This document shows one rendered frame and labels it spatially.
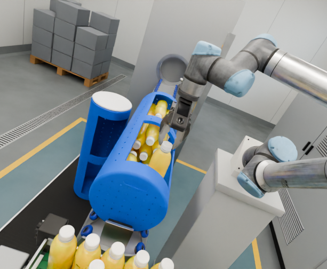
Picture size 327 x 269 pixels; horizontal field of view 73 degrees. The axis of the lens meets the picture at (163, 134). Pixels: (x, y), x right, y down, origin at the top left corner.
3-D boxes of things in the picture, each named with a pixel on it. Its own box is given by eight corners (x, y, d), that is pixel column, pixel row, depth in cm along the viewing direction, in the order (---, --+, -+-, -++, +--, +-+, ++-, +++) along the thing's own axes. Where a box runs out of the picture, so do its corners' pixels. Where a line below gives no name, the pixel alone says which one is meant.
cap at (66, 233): (72, 242, 61) (73, 238, 60) (57, 242, 60) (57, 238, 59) (74, 229, 64) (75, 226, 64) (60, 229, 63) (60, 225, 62)
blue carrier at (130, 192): (170, 135, 163) (186, 101, 149) (151, 241, 86) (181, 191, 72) (134, 120, 160) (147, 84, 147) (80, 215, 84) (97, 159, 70)
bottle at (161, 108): (166, 110, 148) (163, 123, 132) (156, 109, 148) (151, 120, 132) (168, 101, 145) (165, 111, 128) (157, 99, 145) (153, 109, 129)
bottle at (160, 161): (138, 187, 85) (153, 149, 76) (144, 176, 91) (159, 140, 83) (155, 195, 84) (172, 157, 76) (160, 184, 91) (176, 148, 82)
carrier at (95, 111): (66, 185, 192) (87, 206, 182) (82, 94, 150) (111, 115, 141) (92, 172, 215) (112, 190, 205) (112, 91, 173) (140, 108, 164)
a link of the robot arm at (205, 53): (217, 48, 59) (192, 37, 62) (200, 87, 64) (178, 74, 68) (229, 51, 65) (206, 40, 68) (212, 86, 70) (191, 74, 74)
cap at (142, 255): (149, 259, 65) (151, 255, 64) (143, 270, 62) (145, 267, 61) (138, 251, 66) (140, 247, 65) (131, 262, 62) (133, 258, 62)
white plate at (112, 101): (84, 93, 150) (83, 94, 151) (112, 113, 140) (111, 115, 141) (113, 89, 172) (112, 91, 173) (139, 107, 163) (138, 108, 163)
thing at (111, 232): (126, 246, 83) (135, 225, 77) (124, 252, 81) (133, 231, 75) (100, 237, 82) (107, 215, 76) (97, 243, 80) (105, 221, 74)
